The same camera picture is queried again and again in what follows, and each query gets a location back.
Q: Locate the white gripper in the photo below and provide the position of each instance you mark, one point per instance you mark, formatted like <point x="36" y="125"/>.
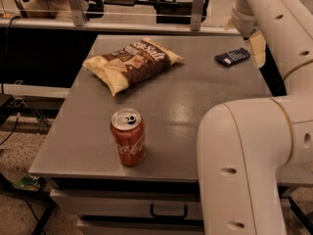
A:
<point x="245" y="23"/>

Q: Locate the blue rxbar blueberry bar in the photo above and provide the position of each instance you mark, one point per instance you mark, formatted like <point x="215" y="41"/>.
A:
<point x="232" y="57"/>

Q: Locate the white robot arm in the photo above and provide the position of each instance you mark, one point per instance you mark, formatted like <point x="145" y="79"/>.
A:
<point x="241" y="144"/>

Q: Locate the brown sea salt chip bag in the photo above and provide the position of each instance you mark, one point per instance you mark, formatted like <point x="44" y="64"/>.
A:
<point x="132" y="64"/>

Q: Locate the red coca-cola can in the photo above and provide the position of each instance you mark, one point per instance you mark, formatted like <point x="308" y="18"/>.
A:
<point x="128" y="132"/>

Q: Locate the grey drawer cabinet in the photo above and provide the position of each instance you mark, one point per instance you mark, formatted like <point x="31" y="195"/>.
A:
<point x="79" y="158"/>

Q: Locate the metal railing with posts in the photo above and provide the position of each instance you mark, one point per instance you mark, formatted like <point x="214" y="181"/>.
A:
<point x="186" y="17"/>

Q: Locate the green packet on floor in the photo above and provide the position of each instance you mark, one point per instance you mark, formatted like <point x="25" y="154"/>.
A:
<point x="28" y="183"/>

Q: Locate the black drawer handle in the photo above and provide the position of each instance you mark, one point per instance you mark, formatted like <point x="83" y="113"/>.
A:
<point x="167" y="211"/>

